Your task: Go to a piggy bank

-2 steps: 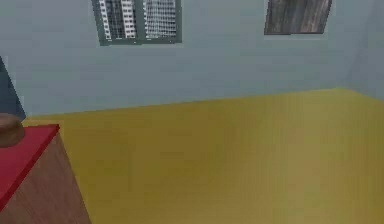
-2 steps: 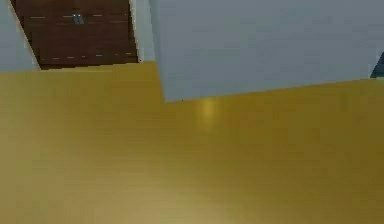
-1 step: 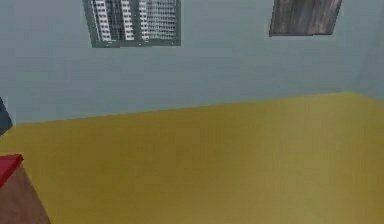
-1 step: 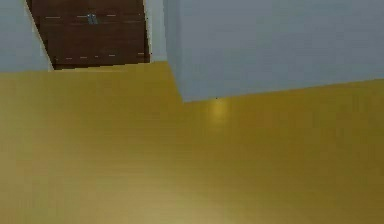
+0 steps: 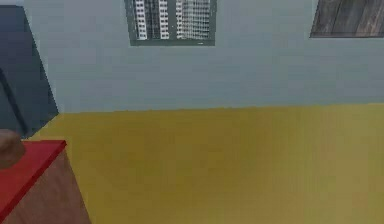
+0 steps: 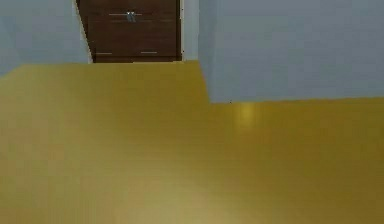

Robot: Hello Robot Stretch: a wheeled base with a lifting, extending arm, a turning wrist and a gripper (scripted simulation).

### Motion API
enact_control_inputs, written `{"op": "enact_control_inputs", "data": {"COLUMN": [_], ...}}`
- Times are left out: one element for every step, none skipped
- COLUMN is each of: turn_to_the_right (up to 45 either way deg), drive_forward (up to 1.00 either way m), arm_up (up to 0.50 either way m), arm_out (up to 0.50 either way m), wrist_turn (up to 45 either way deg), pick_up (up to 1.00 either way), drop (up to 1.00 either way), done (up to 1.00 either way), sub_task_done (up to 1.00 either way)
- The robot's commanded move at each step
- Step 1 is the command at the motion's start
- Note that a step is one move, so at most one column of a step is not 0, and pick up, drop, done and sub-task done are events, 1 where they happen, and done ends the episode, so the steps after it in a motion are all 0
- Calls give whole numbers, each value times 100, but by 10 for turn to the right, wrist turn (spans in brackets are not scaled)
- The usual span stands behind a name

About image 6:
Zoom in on dark brown chest of drawers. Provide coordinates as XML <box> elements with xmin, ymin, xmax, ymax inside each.
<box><xmin>75</xmin><ymin>0</ymin><xmax>183</xmax><ymax>64</ymax></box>

